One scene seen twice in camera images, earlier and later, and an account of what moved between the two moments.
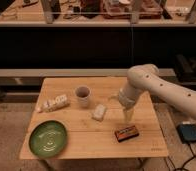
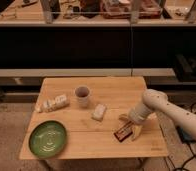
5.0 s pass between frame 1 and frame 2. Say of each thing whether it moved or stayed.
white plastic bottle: stayed
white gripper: moved
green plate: stayed
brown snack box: stayed
